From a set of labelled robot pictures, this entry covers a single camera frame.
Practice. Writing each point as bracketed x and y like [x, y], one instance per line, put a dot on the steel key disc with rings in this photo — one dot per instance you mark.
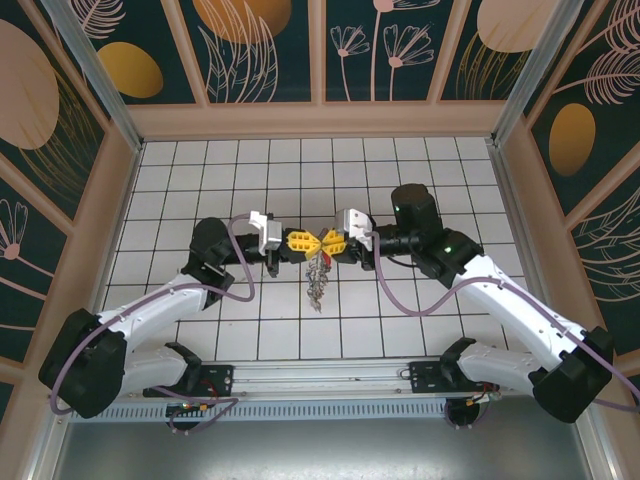
[316, 290]

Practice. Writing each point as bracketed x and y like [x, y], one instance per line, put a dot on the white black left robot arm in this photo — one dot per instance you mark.
[150, 310]

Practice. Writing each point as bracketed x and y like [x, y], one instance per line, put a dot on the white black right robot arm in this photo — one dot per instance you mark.
[515, 310]

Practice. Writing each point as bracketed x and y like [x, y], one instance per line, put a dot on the grey metal sheet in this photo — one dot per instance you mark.
[320, 450]

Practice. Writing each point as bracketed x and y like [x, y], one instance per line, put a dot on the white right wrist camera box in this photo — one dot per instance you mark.
[355, 227]

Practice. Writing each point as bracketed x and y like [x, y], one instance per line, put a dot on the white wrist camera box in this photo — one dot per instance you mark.
[355, 227]
[267, 235]

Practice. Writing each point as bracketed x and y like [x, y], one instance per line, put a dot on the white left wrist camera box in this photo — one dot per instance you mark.
[267, 235]

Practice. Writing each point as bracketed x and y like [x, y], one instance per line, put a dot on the aluminium side rail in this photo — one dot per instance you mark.
[510, 200]

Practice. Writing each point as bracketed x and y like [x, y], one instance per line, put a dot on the aluminium front rail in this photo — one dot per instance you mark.
[320, 375]

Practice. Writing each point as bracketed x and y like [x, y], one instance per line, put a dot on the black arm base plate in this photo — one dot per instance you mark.
[430, 377]
[217, 375]

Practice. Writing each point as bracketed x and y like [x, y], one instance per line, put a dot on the aluminium corner post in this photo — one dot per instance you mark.
[100, 85]
[525, 75]

